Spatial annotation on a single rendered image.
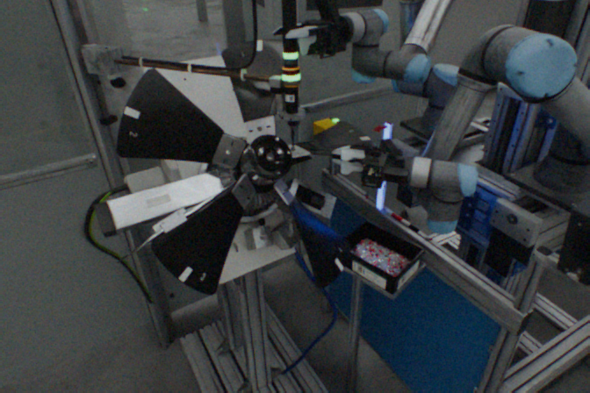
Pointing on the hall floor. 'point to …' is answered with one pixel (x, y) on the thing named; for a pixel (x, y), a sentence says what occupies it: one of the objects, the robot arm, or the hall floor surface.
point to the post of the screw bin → (354, 333)
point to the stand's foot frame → (284, 353)
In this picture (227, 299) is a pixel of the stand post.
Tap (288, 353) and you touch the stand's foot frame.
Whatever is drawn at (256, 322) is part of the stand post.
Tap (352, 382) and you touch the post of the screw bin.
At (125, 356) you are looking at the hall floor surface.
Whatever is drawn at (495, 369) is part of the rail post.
